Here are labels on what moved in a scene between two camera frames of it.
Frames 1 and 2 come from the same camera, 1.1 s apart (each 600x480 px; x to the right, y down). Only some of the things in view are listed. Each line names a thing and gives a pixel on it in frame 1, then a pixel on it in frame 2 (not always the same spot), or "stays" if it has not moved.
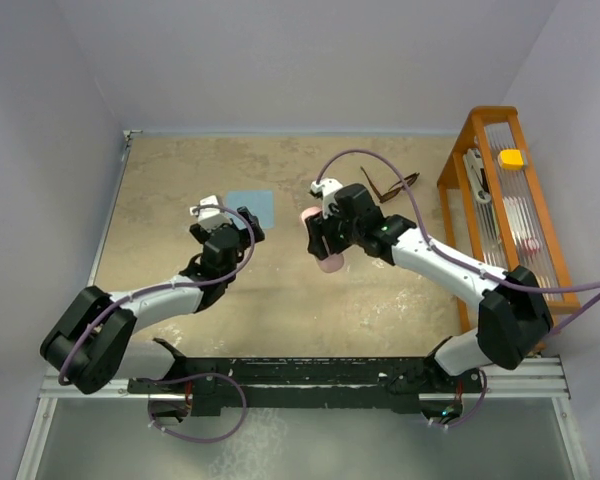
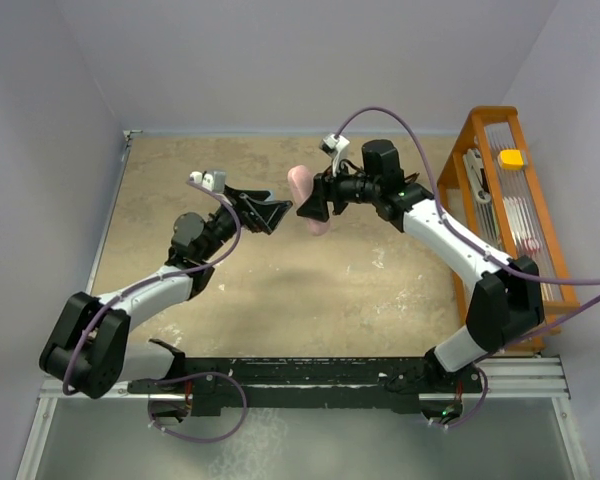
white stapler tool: [473, 163] stays
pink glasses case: [330, 264] -> [300, 182]
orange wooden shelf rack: [498, 208] stays
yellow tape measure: [510, 159] stays
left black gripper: [244, 239] -> [265, 213]
